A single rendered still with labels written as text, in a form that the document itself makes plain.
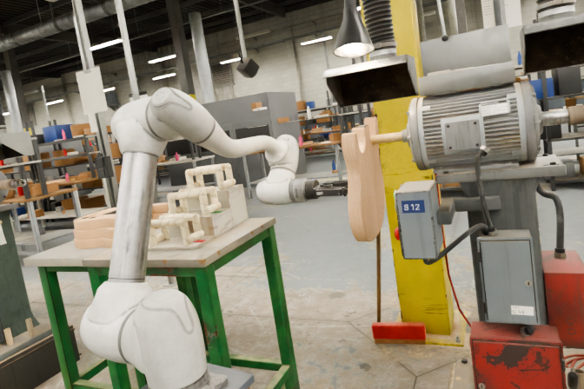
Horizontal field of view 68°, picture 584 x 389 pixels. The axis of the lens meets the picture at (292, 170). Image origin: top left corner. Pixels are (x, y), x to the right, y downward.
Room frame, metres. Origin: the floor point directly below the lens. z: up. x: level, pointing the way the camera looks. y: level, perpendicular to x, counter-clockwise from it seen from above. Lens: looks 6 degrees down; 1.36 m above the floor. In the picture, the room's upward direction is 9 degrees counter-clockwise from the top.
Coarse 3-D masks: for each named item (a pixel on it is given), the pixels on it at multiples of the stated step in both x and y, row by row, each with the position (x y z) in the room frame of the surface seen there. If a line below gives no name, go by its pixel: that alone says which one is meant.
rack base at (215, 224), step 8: (224, 208) 1.92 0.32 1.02; (200, 216) 1.82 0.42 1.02; (208, 216) 1.79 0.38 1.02; (216, 216) 1.82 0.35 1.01; (224, 216) 1.87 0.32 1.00; (192, 224) 1.82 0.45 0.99; (208, 224) 1.79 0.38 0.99; (216, 224) 1.81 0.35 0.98; (224, 224) 1.86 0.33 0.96; (232, 224) 1.92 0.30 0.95; (176, 232) 1.85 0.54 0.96; (192, 232) 1.82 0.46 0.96; (208, 232) 1.79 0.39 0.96; (216, 232) 1.80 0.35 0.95; (224, 232) 1.85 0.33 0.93
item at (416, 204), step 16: (400, 192) 1.21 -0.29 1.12; (416, 192) 1.18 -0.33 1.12; (432, 192) 1.21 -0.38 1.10; (400, 208) 1.21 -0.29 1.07; (416, 208) 1.18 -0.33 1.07; (432, 208) 1.17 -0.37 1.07; (400, 224) 1.21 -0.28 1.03; (416, 224) 1.19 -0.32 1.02; (432, 224) 1.17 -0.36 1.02; (480, 224) 1.28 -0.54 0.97; (400, 240) 1.22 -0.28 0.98; (416, 240) 1.19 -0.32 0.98; (432, 240) 1.17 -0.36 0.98; (416, 256) 1.19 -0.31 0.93; (432, 256) 1.17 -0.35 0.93
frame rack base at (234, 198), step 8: (240, 184) 2.06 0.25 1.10; (216, 192) 1.95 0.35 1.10; (224, 192) 1.94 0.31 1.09; (232, 192) 1.96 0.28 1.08; (240, 192) 2.03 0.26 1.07; (192, 200) 2.00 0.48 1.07; (208, 200) 1.97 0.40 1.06; (224, 200) 1.94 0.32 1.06; (232, 200) 1.95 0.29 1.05; (240, 200) 2.02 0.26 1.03; (192, 208) 2.01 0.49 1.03; (200, 208) 1.99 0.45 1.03; (232, 208) 1.94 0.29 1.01; (240, 208) 2.01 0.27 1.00; (232, 216) 1.93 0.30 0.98; (240, 216) 2.00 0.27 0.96; (248, 216) 2.06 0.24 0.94
